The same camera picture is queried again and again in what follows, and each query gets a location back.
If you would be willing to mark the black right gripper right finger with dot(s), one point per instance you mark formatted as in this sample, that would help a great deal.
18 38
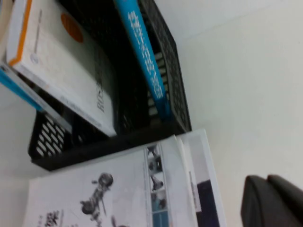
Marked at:
291 194

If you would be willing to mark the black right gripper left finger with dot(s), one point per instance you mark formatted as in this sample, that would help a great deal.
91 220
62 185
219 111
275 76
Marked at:
260 208

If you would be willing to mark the white car suspension book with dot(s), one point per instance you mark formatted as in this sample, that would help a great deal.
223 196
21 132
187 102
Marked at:
118 184

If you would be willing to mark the black plastic book stand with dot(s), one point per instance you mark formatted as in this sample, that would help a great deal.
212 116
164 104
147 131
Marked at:
106 146

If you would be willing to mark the white book grey spine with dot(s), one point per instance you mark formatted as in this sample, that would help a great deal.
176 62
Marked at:
47 108

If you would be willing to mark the white book orange stripe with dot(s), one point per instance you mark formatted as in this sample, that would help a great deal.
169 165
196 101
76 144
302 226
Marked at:
59 66

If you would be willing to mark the blue cover paperback book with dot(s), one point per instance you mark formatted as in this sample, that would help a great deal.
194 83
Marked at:
14 88

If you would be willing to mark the yellow cover blue spine hardback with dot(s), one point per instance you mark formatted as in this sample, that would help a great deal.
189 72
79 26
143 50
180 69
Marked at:
144 54

